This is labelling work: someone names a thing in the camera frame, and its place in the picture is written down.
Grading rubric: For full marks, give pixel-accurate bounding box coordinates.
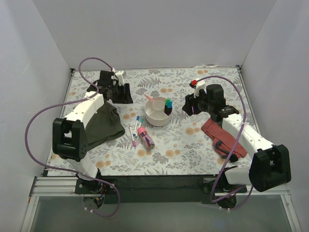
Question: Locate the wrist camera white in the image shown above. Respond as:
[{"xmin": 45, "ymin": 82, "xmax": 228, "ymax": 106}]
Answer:
[
  {"xmin": 190, "ymin": 79, "xmax": 206, "ymax": 98},
  {"xmin": 112, "ymin": 69, "xmax": 126, "ymax": 86}
]

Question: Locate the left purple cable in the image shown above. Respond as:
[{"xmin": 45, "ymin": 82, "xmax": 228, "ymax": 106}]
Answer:
[{"xmin": 25, "ymin": 57, "xmax": 121, "ymax": 217}]

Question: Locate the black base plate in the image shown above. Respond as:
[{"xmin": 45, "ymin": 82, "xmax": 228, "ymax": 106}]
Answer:
[{"xmin": 74, "ymin": 174, "xmax": 240, "ymax": 204}]

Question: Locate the red cloth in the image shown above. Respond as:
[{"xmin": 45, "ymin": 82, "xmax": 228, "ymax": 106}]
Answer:
[{"xmin": 201, "ymin": 119, "xmax": 247, "ymax": 163}]

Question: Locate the white round organizer container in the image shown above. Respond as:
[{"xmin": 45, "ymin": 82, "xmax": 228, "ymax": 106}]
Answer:
[{"xmin": 144, "ymin": 97, "xmax": 172, "ymax": 127}]

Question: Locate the aluminium front rail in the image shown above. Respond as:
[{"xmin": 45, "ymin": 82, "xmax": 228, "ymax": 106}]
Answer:
[{"xmin": 21, "ymin": 175, "xmax": 301, "ymax": 232}]

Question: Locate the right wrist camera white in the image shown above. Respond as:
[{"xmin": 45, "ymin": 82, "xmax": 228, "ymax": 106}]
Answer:
[{"xmin": 190, "ymin": 79, "xmax": 206, "ymax": 98}]

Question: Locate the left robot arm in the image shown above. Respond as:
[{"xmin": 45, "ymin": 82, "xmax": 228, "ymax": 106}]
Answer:
[{"xmin": 52, "ymin": 71, "xmax": 133, "ymax": 193}]

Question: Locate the pink capped marker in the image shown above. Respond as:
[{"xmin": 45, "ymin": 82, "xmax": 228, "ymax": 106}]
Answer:
[{"xmin": 129, "ymin": 126, "xmax": 137, "ymax": 147}]

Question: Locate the blue black highlighter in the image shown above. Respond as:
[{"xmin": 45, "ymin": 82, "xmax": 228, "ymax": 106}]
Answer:
[{"xmin": 164, "ymin": 101, "xmax": 172, "ymax": 116}]

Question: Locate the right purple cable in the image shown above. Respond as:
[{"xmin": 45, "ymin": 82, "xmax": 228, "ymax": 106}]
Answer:
[{"xmin": 199, "ymin": 76, "xmax": 253, "ymax": 212}]

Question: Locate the orange pink pen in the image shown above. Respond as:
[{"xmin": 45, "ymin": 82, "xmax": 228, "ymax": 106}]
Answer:
[{"xmin": 144, "ymin": 94, "xmax": 155, "ymax": 103}]

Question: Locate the dark green cloth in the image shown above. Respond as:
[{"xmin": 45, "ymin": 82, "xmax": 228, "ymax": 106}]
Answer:
[{"xmin": 85, "ymin": 102, "xmax": 125, "ymax": 151}]

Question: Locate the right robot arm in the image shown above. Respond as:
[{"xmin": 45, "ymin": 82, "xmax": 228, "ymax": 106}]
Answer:
[{"xmin": 183, "ymin": 80, "xmax": 292, "ymax": 192}]

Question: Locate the floral table mat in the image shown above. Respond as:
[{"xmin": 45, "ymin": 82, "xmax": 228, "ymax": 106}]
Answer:
[{"xmin": 49, "ymin": 67, "xmax": 272, "ymax": 176}]

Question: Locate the purple cable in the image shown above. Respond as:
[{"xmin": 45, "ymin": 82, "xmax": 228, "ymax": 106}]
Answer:
[
  {"xmin": 25, "ymin": 57, "xmax": 121, "ymax": 217},
  {"xmin": 199, "ymin": 76, "xmax": 253, "ymax": 212}
]

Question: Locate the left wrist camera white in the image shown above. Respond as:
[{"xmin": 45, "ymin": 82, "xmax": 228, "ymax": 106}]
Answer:
[{"xmin": 112, "ymin": 69, "xmax": 126, "ymax": 86}]

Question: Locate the pink lid pencil jar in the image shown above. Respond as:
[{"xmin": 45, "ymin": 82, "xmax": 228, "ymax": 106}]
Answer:
[{"xmin": 138, "ymin": 127, "xmax": 155, "ymax": 150}]

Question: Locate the blue capped marker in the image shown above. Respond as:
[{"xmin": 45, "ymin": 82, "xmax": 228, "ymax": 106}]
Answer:
[{"xmin": 133, "ymin": 116, "xmax": 140, "ymax": 137}]

